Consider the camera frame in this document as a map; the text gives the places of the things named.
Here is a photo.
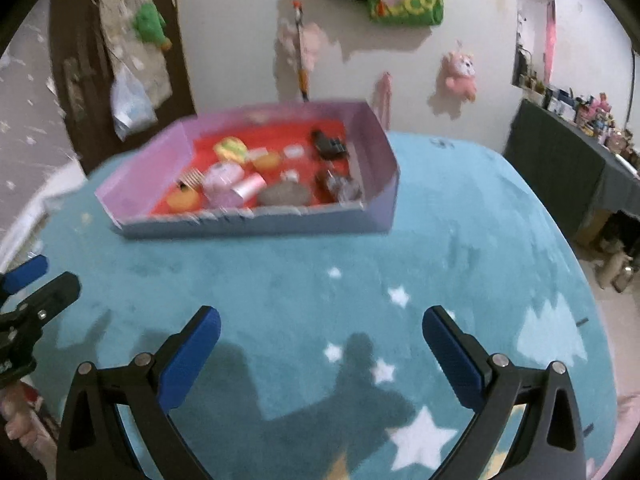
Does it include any purple nail polish bottle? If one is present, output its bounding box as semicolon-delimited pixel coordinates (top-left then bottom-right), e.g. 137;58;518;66
207;172;267;209

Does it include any table with dark cloth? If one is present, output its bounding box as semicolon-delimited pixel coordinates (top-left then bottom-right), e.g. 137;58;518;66
502;99;640;248

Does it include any metal door handle plate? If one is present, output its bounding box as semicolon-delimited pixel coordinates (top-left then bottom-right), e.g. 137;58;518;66
62;57;96;123

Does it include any dark brown door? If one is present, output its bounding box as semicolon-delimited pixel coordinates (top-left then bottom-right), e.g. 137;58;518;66
50;0;196;171

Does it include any purple cardboard box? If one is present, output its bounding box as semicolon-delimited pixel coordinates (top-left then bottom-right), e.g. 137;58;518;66
95;101;400;240

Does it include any person's left hand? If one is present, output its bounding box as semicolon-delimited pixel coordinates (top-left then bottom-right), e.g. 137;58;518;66
0;380;57;457

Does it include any row of small bottles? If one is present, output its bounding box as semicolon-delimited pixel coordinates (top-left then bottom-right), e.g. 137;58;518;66
517;72;640;171

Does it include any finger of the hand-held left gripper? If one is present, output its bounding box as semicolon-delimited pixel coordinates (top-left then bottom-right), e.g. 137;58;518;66
0;271;82;343
0;254;50;307

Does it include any grey star print sheet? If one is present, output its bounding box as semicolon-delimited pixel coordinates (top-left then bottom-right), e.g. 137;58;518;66
0;10;86;196

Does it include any brown rounded case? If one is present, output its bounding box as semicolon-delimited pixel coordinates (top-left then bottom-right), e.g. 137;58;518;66
257;181;312;207

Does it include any teal star moon blanket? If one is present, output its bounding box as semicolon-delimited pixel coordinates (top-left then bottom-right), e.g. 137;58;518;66
0;130;623;480

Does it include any green plush toy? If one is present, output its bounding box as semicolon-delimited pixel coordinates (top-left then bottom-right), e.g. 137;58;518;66
132;2;173;51

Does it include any beige hanging organizer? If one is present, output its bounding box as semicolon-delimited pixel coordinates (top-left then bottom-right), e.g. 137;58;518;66
90;0;173;111

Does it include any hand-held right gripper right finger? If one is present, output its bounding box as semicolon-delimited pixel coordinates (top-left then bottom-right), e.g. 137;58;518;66
422;305;587;480

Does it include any pale pink plush toy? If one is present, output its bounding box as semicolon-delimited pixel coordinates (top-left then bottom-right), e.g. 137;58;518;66
276;17;328;73

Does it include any mop with orange grip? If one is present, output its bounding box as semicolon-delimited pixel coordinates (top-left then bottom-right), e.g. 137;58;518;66
292;0;311;103

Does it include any white crumpled sheet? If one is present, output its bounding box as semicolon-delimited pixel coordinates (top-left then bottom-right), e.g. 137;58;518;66
0;162;93;266

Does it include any yellow green toy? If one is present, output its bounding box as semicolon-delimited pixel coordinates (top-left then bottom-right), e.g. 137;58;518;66
213;137;249;165

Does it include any pale pink round case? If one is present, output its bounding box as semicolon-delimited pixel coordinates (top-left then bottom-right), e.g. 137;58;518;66
202;162;246;198

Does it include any pink plush toy with face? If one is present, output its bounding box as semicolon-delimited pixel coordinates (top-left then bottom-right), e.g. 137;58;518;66
441;50;478;103

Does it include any red paper liner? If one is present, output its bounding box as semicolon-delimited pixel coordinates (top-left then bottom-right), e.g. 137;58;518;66
150;119;362;217

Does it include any clear plastic bag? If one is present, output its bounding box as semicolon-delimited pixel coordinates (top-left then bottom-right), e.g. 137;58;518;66
110;65;158;142

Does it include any pink cloth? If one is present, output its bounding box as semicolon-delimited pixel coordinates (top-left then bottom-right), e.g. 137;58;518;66
590;395;640;480

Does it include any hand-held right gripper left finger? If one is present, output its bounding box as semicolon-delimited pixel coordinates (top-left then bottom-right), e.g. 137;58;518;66
56;305;222;480

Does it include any black perfume bottle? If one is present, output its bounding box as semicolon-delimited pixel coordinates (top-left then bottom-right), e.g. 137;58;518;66
311;130;348;161

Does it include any dark patterned round jar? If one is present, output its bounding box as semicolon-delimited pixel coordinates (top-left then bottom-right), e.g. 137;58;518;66
315;169;363;202

